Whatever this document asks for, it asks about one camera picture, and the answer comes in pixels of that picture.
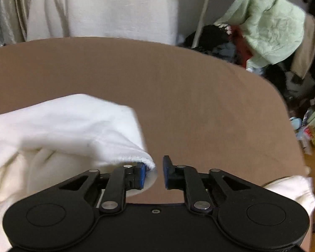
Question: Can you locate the beige hanging garment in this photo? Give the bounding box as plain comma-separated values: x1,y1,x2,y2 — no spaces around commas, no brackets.
291,13,315,79

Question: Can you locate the light blue object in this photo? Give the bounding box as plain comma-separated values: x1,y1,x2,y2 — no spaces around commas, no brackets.
290,117,303,138

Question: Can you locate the white fleece garment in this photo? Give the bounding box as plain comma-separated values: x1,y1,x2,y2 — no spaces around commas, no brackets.
0,93,315,252

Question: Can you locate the cream hanging blanket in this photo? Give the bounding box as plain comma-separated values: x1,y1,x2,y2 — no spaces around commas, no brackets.
26,0,179,45

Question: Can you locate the white rack pole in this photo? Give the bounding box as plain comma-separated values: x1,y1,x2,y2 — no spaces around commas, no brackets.
193,0,216,48

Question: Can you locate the beige curtain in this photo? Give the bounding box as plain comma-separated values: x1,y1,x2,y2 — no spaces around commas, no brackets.
0,0,32,48

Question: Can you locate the green quilted jacket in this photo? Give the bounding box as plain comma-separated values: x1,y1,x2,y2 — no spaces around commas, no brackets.
215,0,306,70

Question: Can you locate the red garment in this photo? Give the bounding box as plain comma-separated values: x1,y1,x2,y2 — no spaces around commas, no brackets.
230,25,254,69

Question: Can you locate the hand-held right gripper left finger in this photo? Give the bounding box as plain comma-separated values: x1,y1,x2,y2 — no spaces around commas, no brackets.
51,163,147,214

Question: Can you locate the black printed clothes pile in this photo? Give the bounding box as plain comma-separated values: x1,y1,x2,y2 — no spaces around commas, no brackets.
182,25,239,63

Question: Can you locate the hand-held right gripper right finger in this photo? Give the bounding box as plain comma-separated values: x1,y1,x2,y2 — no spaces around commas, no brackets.
163,155,260,213

